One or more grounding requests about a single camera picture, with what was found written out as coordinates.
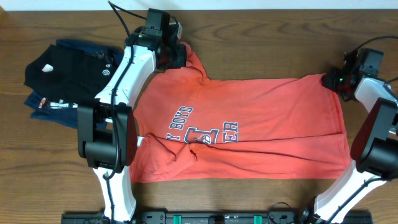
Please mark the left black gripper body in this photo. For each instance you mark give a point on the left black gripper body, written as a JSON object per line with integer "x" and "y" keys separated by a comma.
{"x": 173, "y": 58}

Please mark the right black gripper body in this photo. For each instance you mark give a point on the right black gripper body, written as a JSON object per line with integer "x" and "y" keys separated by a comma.
{"x": 335, "y": 81}

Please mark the red printed t-shirt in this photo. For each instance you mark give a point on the red printed t-shirt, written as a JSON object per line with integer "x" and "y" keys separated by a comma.
{"x": 194, "y": 127}

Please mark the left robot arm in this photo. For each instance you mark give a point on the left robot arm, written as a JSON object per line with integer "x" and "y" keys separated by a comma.
{"x": 107, "y": 136}

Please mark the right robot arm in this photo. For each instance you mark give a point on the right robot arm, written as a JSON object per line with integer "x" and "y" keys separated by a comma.
{"x": 373, "y": 152}

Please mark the black folded garment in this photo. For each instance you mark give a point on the black folded garment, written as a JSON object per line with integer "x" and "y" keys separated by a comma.
{"x": 69, "y": 74}

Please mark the navy folded garment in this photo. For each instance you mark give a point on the navy folded garment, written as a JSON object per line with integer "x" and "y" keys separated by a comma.
{"x": 61, "y": 111}

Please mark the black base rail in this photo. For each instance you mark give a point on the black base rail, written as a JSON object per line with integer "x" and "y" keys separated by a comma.
{"x": 279, "y": 215}

